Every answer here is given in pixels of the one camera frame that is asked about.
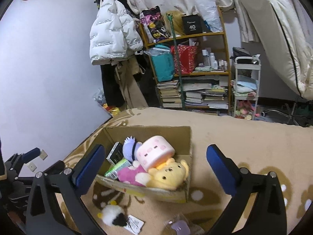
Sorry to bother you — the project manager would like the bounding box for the white black penguin plush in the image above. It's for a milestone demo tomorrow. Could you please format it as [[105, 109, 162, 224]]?
[[97, 205, 128, 227]]

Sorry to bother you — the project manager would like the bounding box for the green tissue pack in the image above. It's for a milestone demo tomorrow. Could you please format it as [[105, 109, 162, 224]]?
[[104, 158, 132, 180]]

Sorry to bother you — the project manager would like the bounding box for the pink pig marshmallow plush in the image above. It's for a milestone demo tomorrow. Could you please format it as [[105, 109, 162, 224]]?
[[136, 135, 175, 171]]

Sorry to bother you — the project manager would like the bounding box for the left stack of books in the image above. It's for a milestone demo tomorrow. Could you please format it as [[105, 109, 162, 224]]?
[[156, 80, 183, 108]]

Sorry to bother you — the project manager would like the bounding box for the white rolling cart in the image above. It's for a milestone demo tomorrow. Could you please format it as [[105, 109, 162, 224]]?
[[232, 55, 262, 120]]

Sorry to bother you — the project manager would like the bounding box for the plastic bag with toys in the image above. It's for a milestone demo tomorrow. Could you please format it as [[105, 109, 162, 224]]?
[[92, 88, 121, 117]]

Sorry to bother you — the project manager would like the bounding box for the white puffer jacket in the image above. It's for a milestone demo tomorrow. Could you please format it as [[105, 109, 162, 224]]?
[[90, 0, 143, 65]]

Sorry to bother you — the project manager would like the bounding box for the lower wall socket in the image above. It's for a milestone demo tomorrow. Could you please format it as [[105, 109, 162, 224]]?
[[26, 161, 37, 172]]

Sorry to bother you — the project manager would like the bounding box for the pink bear plush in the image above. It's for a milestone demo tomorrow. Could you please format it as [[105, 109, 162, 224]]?
[[117, 165, 151, 187]]

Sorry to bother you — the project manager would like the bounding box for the black box marked 40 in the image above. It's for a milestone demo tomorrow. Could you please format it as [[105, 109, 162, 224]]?
[[182, 14, 203, 35]]

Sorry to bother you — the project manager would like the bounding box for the upper wall socket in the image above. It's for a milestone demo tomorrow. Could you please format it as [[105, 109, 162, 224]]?
[[39, 149, 48, 161]]

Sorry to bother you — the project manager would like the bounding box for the wooden bookshelf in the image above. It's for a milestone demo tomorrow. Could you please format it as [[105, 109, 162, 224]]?
[[139, 6, 231, 115]]

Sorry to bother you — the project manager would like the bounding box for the beige trench coat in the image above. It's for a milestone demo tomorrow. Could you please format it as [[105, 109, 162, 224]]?
[[115, 56, 148, 108]]

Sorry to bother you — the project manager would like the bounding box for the black Face tissue pack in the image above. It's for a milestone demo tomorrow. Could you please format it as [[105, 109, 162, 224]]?
[[106, 142, 124, 165]]

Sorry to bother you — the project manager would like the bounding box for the yellow bear plush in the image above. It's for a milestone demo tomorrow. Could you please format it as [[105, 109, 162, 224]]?
[[146, 158, 189, 191]]

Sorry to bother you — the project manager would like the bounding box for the teal bag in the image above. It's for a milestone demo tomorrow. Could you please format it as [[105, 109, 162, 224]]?
[[144, 45, 175, 82]]

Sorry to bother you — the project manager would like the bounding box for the green pole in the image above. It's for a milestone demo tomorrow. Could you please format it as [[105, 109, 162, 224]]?
[[167, 12, 186, 110]]

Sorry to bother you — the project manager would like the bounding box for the right pile of books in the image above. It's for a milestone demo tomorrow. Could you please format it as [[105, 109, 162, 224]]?
[[182, 75, 229, 110]]

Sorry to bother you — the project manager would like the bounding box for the red patterned bag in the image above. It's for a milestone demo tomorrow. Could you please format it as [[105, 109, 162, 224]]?
[[178, 45, 198, 75]]

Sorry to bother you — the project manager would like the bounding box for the open cardboard box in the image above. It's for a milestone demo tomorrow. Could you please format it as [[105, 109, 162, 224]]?
[[85, 126, 192, 203]]

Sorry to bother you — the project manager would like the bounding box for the cream upright mattress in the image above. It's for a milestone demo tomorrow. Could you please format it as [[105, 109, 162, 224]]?
[[239, 0, 312, 100]]

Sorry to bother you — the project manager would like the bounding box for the clear bag with purple pad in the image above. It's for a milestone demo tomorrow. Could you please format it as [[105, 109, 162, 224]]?
[[161, 214, 205, 235]]

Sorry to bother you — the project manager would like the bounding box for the lavender round plush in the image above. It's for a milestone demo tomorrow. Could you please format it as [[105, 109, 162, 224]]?
[[122, 136, 142, 163]]

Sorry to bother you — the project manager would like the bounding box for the wall socket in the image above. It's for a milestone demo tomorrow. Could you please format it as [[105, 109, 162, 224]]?
[[26, 161, 37, 172], [39, 149, 48, 161]]

